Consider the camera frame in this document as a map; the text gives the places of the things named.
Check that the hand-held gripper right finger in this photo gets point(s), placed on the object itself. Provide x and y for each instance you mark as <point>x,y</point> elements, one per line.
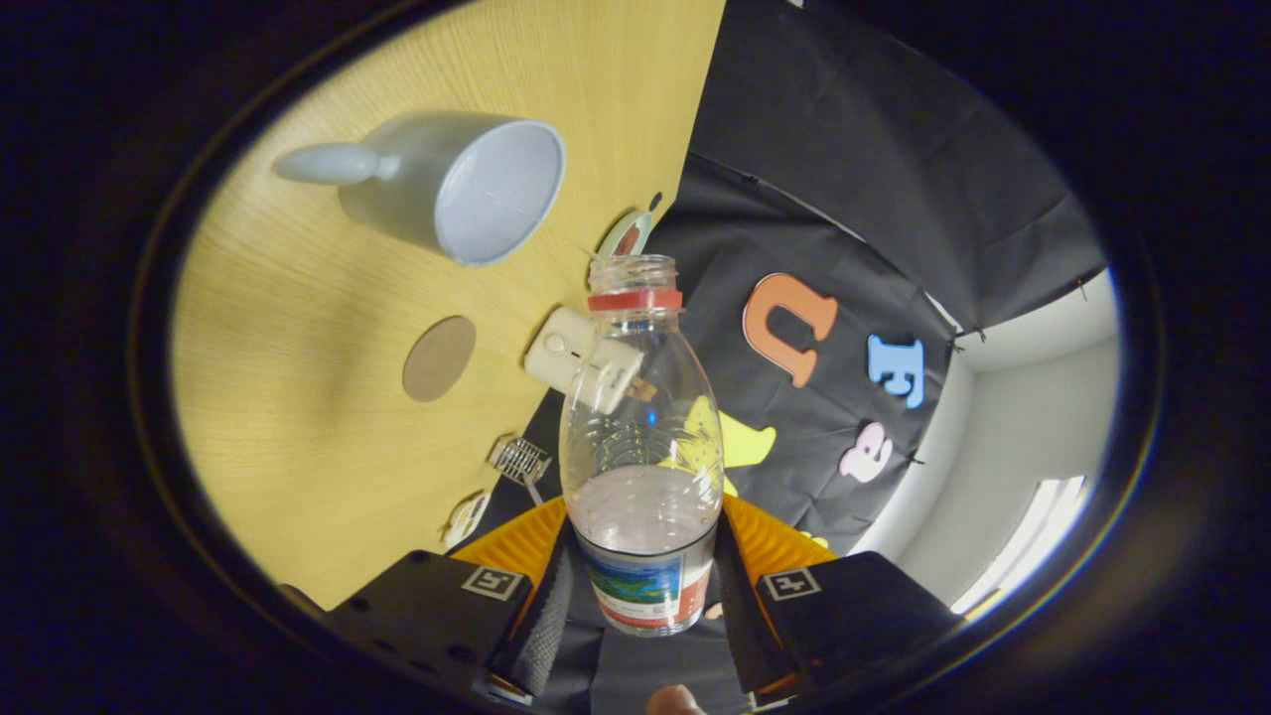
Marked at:
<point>740,606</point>

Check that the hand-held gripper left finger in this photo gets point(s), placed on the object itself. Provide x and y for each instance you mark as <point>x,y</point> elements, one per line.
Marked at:
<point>541,636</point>

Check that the clear plastic juice bottle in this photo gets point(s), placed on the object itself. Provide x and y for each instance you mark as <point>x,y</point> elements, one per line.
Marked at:
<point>640,516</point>

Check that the round brown coaster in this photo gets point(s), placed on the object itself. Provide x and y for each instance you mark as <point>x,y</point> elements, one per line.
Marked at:
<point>439,357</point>

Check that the white cup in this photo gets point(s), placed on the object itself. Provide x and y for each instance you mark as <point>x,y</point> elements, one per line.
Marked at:
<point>417,189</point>

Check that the white divided dish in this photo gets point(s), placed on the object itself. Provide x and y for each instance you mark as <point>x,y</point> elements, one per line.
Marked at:
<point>465,521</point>

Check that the metal spoon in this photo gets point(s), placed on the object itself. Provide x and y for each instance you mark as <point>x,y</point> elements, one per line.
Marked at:
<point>536,494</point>

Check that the brown bread slice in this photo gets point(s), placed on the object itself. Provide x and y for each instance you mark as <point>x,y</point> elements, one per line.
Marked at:
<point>640,389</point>

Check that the white toaster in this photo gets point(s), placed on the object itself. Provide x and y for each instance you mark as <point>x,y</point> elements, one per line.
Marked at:
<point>556,348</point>

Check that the long ceiling light panel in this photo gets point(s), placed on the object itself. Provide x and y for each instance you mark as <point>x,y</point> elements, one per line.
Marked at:
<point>1033,541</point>

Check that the wooden table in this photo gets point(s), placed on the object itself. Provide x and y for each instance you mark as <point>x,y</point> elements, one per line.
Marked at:
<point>298,397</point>

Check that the brown food pieces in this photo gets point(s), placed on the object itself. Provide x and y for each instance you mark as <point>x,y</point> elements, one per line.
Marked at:
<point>628,240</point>

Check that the pale green plate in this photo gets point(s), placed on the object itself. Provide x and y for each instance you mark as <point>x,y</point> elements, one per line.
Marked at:
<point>608,243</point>

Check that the black backdrop cloth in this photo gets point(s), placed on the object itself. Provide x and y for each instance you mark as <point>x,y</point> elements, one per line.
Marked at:
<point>844,149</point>

